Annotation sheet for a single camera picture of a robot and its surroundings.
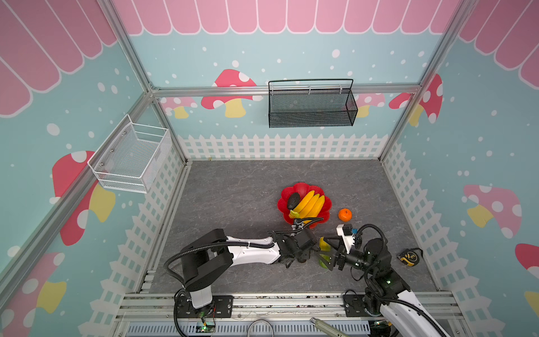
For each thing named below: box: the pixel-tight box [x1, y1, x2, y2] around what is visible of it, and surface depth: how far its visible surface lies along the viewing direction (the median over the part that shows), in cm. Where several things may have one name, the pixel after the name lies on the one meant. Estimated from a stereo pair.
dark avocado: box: [287, 192, 301, 210], surface depth 100 cm
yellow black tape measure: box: [396, 247, 424, 267], surface depth 85 cm
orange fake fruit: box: [338, 207, 353, 223], surface depth 97 cm
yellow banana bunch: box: [289, 190, 325, 224], surface depth 99 cm
